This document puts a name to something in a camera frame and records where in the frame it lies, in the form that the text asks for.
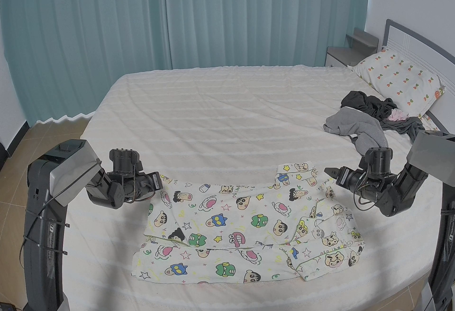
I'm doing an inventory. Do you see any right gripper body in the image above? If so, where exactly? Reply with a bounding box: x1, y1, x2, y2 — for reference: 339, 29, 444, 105
336, 167, 360, 193

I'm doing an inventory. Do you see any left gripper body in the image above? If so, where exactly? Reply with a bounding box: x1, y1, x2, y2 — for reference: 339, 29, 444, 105
137, 171, 163, 196

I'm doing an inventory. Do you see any white printed pyjama top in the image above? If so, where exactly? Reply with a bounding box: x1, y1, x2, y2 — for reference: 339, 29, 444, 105
132, 161, 365, 284

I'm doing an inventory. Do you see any black garment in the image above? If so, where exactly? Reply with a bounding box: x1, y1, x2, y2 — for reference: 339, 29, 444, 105
341, 91, 398, 122

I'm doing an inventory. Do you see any bed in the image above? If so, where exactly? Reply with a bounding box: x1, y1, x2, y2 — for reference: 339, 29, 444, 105
65, 19, 455, 311

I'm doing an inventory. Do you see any white printed pillow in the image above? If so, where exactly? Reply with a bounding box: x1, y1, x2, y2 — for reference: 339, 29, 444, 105
352, 47, 446, 116

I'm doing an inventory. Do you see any grey bedside table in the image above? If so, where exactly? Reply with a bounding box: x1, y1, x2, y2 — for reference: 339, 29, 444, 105
325, 27, 379, 68

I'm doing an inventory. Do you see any blue-green curtain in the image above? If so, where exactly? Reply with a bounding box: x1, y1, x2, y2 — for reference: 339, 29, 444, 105
0, 0, 370, 125

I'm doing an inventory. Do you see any black cable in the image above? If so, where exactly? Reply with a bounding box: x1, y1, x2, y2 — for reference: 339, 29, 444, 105
353, 189, 378, 211

